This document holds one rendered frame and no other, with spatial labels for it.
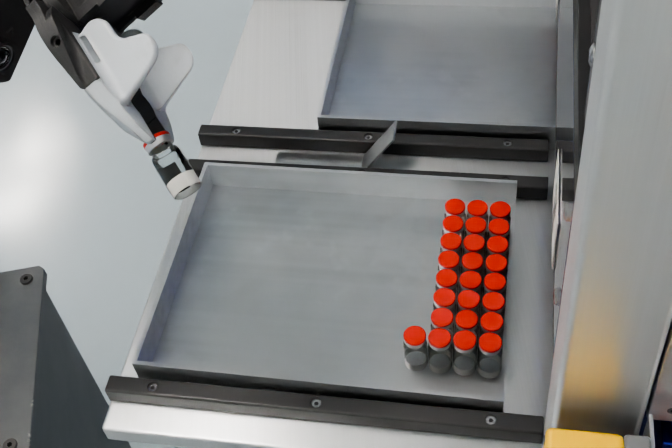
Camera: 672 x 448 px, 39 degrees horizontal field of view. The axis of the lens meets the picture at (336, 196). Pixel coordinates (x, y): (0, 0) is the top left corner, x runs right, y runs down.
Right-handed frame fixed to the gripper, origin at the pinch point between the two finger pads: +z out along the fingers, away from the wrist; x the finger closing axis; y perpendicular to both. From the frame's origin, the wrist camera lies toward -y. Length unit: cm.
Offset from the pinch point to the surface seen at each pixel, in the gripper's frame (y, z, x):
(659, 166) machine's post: 26.6, 22.3, -5.5
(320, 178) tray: -2.9, 1.1, 37.8
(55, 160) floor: -92, -70, 142
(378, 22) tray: 8, -16, 60
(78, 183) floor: -88, -60, 139
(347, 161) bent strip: -0.8, 0.2, 43.0
